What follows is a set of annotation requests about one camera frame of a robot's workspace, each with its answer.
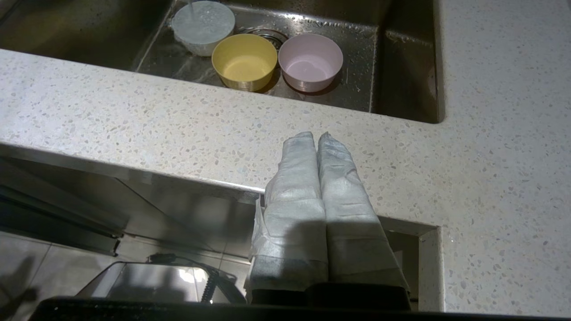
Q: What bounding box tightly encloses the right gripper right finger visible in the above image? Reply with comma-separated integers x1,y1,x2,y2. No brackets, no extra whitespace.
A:
307,132,412,311

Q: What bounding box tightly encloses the white plastic bowl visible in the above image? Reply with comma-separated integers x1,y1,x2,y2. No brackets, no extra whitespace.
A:
172,0,236,57

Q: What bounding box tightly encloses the stainless steel sink basin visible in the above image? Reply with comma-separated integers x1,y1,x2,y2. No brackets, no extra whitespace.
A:
0,0,446,124

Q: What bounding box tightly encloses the pink plastic bowl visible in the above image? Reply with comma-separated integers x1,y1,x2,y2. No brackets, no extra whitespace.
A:
278,33,344,93

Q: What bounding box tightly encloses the yellow plastic bowl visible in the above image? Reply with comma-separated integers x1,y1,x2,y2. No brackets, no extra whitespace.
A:
211,33,278,92

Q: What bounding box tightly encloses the round metal drain strainer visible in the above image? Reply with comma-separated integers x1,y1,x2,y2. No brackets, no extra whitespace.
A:
243,28,289,50

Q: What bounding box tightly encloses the grey under-counter cabinet front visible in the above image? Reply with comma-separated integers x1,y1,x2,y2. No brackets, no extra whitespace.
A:
114,172,442,313

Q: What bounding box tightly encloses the black coiled cable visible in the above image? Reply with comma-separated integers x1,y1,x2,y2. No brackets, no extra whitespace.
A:
201,267,220,304

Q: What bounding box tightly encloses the grey metal appliance door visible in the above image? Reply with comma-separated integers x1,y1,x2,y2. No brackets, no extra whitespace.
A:
0,156,130,257

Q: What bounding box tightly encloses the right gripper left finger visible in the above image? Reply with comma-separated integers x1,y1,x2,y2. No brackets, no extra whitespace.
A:
244,132,330,306

